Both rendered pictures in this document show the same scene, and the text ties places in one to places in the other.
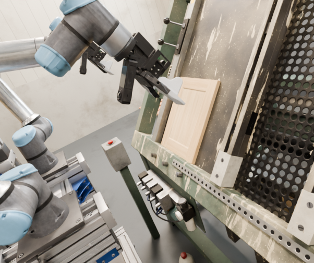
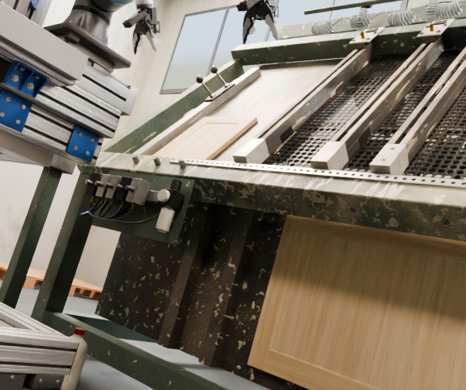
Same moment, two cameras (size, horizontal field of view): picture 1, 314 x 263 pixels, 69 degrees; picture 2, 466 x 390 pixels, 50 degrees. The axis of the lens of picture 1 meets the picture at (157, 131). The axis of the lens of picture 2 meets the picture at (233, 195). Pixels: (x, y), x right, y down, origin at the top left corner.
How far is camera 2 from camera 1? 151 cm
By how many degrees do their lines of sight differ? 45
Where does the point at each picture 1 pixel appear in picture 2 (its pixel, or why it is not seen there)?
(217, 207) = (233, 174)
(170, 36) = (197, 97)
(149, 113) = (128, 145)
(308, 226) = (328, 154)
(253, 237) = (272, 179)
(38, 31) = not seen: outside the picture
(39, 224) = (96, 27)
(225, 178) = (251, 154)
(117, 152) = not seen: hidden behind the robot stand
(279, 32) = (325, 93)
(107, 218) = (131, 97)
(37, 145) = not seen: hidden behind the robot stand
